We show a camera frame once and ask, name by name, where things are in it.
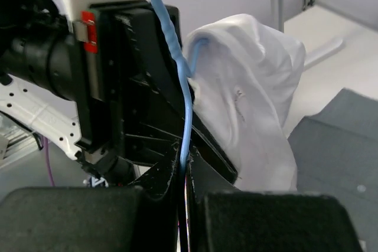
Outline light blue hanger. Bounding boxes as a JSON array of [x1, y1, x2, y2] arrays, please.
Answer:
[[150, 0, 204, 174]]

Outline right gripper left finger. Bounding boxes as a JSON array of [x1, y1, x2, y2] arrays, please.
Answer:
[[1, 142, 180, 251]]

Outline white shirt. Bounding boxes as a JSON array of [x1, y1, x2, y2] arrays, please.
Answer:
[[183, 14, 306, 191]]

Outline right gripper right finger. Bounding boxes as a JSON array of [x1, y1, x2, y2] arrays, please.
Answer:
[[187, 157, 362, 251]]

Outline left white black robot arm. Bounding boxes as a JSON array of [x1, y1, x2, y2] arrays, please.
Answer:
[[1, 0, 185, 185]]

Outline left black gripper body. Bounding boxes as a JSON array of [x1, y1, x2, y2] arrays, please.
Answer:
[[73, 0, 184, 169]]

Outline white metal clothes rack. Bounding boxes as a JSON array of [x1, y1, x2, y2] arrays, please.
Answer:
[[271, 0, 345, 70]]

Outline grey button-up shirt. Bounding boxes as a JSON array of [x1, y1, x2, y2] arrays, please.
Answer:
[[289, 89, 377, 251]]

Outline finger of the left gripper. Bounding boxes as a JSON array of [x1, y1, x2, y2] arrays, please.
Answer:
[[191, 116, 237, 184]]

